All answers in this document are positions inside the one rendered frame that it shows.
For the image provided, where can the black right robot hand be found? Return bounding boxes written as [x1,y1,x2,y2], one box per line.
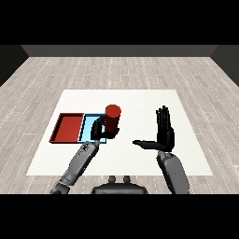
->
[132,105,176,153]

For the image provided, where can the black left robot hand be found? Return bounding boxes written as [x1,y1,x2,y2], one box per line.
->
[90,115,120,142]

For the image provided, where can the red can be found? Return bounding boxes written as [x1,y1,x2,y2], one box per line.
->
[104,104,122,134]

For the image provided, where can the light blue shallow open box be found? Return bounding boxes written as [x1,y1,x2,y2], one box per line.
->
[77,112,107,145]

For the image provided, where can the red shallow open box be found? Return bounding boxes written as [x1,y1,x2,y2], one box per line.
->
[49,112,86,145]

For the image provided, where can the dark grey robot body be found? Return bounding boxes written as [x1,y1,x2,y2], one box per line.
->
[91,176,149,195]

